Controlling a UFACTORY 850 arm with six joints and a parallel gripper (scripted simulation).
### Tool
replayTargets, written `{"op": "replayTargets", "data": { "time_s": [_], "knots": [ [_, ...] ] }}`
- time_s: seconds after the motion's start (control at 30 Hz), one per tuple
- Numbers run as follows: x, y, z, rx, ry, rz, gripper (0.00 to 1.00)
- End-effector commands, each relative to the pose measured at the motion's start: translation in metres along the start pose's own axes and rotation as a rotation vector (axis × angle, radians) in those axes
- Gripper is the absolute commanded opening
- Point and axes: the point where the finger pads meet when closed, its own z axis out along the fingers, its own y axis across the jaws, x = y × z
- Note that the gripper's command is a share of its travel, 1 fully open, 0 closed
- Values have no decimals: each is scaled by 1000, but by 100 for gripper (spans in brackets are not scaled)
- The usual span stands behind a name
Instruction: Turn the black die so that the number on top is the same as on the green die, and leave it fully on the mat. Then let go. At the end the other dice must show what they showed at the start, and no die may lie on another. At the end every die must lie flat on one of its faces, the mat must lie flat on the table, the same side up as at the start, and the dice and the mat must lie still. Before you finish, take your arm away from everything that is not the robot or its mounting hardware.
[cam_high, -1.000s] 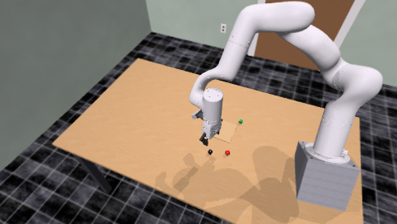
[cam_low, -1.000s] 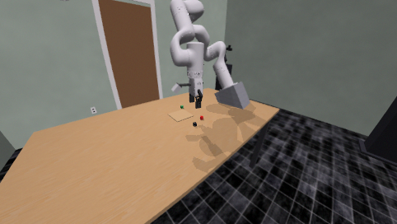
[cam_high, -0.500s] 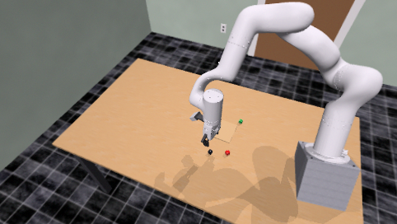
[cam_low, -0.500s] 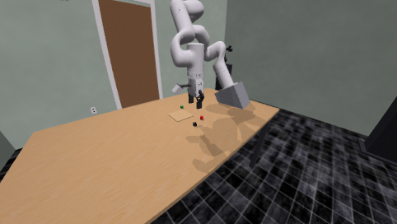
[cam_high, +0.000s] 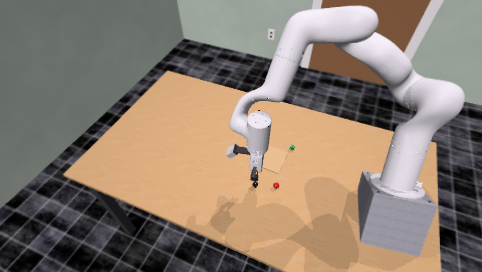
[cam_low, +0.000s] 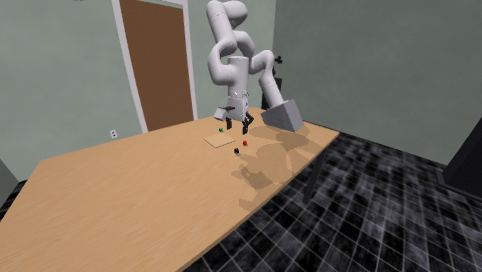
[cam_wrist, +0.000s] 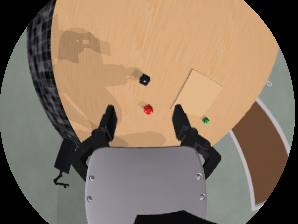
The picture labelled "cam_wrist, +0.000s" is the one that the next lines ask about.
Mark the red die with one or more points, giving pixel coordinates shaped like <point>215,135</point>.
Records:
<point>148,109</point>

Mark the green die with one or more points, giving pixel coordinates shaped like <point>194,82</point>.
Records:
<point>206,120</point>

